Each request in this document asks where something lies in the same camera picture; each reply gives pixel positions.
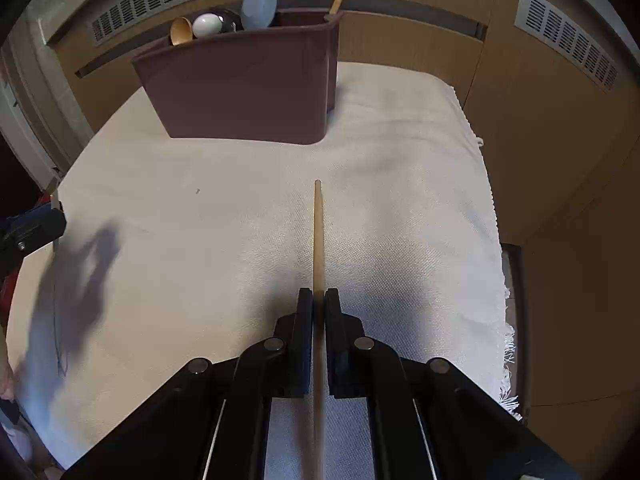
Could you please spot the wooden cabinet front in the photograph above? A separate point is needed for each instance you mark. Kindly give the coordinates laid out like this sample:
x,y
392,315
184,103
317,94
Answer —
x,y
550,160

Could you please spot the maroon plastic utensil holder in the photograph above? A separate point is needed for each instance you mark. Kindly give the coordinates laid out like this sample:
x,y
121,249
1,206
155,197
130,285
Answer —
x,y
240,90

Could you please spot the short grey vent grille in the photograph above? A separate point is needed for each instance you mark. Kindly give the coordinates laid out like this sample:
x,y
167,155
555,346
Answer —
x,y
567,35

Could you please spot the blue-grey plastic spoon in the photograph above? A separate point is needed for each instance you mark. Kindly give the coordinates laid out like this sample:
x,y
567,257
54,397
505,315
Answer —
x,y
260,7

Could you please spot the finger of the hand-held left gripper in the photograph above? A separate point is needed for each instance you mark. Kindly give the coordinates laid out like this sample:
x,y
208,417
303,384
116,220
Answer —
x,y
35,232

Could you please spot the brown wooden spoon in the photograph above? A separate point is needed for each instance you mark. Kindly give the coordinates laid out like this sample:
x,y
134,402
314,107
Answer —
x,y
181,32

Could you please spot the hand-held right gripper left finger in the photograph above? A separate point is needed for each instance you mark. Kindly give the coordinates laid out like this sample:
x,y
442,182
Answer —
x,y
302,350

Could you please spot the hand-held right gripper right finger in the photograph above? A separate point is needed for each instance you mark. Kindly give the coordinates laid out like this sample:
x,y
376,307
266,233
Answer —
x,y
337,350

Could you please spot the white woven table cloth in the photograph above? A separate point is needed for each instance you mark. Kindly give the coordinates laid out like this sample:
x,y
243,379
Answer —
x,y
400,210

